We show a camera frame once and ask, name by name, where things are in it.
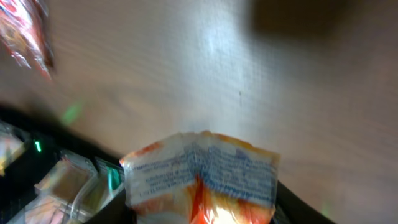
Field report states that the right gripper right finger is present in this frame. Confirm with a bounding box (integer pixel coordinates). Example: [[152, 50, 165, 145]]
[[273, 182, 335, 224]]

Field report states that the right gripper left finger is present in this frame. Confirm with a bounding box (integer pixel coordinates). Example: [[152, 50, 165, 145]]
[[85, 190, 137, 224]]

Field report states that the orange snack packet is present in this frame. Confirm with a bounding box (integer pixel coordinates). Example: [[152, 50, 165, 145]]
[[120, 131, 280, 224]]

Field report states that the red Top chocolate bar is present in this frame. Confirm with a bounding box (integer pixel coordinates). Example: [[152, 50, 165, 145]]
[[1, 0, 53, 79]]

